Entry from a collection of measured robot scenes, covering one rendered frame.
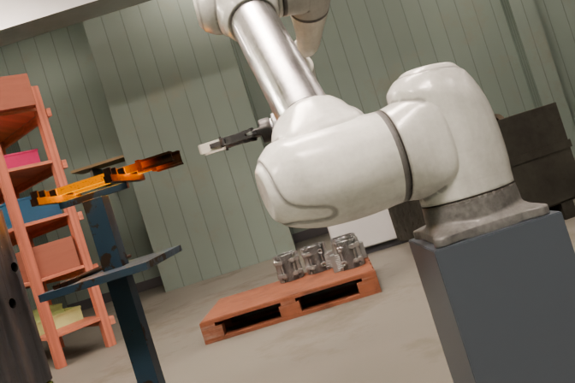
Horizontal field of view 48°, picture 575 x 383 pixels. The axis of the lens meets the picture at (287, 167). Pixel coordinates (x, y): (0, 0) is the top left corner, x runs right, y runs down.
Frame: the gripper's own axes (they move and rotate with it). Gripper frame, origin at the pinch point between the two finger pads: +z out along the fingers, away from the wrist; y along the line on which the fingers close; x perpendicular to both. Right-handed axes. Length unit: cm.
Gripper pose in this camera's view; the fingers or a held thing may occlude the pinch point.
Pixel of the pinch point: (210, 148)
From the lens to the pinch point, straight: 199.9
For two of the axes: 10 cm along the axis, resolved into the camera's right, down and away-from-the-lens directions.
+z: -9.5, 3.0, 0.3
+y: 0.4, 0.1, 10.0
